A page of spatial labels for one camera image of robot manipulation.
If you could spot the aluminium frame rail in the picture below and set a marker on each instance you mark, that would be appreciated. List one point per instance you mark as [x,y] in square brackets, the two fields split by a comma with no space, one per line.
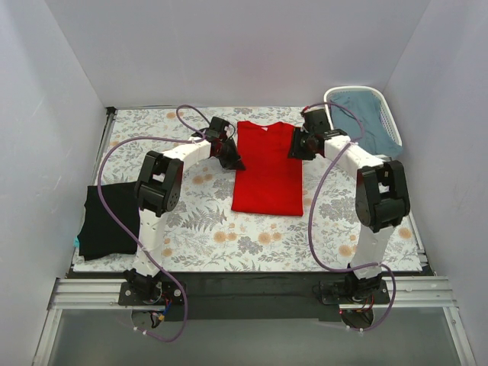
[422,292]

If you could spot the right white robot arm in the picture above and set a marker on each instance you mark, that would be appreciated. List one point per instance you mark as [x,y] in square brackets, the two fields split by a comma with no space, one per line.
[381,196]

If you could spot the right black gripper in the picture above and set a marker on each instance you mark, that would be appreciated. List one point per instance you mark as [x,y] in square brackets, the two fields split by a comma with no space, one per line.
[296,143]

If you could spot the grey-blue t shirt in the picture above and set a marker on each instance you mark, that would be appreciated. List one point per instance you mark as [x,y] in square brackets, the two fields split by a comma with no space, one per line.
[366,107]

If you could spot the white plastic basket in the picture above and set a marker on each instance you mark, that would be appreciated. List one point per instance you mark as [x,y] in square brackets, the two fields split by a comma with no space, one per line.
[386,116]

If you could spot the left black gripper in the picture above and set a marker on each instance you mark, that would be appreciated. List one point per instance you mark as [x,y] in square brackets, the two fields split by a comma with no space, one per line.
[229,151]

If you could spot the floral table cloth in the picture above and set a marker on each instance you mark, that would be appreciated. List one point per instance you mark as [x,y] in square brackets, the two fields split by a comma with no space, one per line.
[203,233]

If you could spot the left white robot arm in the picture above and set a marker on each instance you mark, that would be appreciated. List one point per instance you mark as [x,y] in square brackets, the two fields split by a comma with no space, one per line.
[158,191]

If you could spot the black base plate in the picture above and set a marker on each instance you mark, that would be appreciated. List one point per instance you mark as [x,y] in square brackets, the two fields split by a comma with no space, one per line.
[251,295]

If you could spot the folded black t shirt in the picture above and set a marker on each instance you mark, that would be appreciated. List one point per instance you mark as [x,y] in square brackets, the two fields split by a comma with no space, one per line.
[100,235]

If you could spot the red t shirt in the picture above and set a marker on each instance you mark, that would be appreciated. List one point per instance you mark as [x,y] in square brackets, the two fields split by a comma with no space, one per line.
[272,182]

